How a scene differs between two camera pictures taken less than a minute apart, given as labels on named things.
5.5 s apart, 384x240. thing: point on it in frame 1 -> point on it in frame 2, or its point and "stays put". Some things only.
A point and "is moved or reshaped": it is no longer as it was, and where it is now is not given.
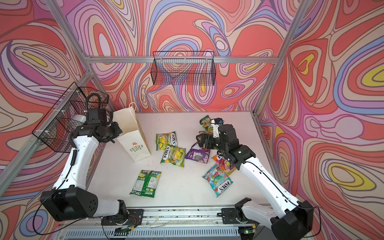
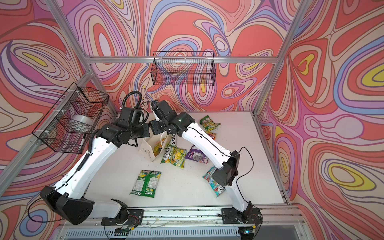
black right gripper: (210, 138) -> (154, 127)
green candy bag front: (146, 183) stays put
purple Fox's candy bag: (198, 154) stays put
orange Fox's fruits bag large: (224, 164) is moved or reshaped
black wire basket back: (183, 68) stays put
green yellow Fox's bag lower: (174, 155) stays put
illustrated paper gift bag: (133, 141) -> (154, 144)
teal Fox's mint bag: (219, 181) stays put
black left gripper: (117, 129) -> (147, 129)
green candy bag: (206, 123) stays put
